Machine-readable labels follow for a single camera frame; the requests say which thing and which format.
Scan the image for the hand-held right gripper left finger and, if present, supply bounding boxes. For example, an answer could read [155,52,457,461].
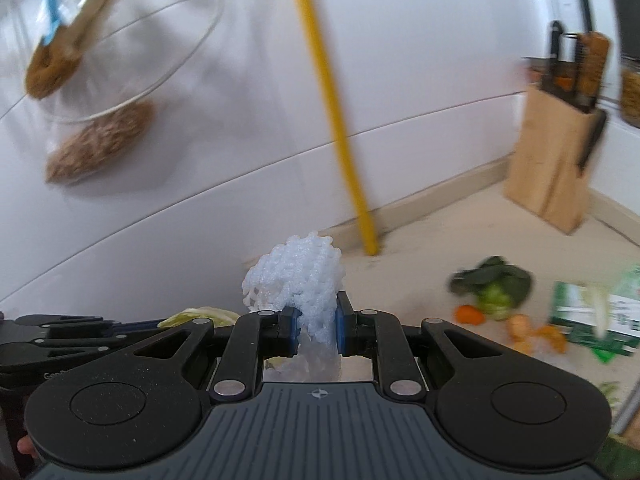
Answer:
[127,306,304,402]

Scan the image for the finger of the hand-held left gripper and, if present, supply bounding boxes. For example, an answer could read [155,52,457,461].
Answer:
[15,314,108,330]
[0,320,170,361]

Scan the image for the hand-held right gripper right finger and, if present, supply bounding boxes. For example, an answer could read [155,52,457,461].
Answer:
[336,291,508,402]

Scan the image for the white foam fruit net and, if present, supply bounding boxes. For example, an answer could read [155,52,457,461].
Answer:
[241,230,346,386]

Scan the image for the pale napa cabbage leaf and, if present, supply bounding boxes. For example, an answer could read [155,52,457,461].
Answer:
[159,306,242,331]

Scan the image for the dark green vegetable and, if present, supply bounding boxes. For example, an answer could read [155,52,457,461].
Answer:
[449,256,532,322]

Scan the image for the clear bag of brown grain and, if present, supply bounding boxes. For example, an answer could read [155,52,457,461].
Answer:
[30,0,226,186]

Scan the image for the yellow pipe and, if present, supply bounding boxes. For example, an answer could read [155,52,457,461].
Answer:
[285,0,379,256]

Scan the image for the green white packaging box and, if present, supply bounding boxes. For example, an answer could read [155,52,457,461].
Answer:
[547,265,640,363]

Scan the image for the brown scrubber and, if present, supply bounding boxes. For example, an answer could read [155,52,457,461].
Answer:
[25,0,121,102]

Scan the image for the wooden knife block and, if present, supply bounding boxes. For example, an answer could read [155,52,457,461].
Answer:
[504,82,608,235]

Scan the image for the black scissors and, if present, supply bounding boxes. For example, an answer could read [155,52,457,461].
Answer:
[577,110,608,176]

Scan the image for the blue plastic strip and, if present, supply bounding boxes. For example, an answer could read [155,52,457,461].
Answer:
[41,0,65,45]

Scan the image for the dark lid pickle jar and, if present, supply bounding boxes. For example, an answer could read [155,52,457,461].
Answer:
[620,57,640,128]

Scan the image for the black handled knife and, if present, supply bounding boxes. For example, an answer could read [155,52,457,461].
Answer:
[549,21,565,91]

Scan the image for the wooden handled knife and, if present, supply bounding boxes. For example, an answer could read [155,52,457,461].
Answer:
[575,31,611,111]

